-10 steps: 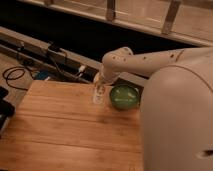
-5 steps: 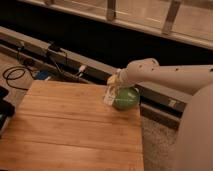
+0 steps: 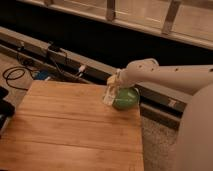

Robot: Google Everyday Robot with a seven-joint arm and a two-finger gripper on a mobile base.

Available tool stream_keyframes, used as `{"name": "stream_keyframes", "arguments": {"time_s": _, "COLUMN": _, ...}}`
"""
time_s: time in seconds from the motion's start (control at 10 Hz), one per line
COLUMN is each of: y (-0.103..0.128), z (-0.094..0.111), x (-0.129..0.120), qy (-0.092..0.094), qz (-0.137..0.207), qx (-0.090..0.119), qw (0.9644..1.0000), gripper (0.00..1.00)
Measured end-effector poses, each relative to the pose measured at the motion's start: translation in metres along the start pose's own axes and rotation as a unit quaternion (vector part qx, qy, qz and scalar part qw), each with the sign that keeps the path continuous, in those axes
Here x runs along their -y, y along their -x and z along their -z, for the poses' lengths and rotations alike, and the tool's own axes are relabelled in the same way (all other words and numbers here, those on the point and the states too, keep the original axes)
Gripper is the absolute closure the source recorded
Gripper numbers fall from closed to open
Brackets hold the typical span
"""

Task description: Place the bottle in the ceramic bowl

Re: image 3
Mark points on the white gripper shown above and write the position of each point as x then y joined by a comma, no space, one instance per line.
113,80

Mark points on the white lotion bottle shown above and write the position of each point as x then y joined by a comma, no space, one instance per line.
109,95

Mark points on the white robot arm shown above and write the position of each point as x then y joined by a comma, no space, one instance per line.
193,85

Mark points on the green ceramic bowl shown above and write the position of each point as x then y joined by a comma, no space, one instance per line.
126,98

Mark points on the white plug connector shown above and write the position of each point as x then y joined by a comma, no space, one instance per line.
81,69

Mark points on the blue object on floor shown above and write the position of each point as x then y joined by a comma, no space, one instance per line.
42,75

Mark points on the black device at left edge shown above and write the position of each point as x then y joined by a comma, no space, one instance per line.
7,110

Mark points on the metal rail with clamps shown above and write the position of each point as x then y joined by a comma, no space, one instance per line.
160,104

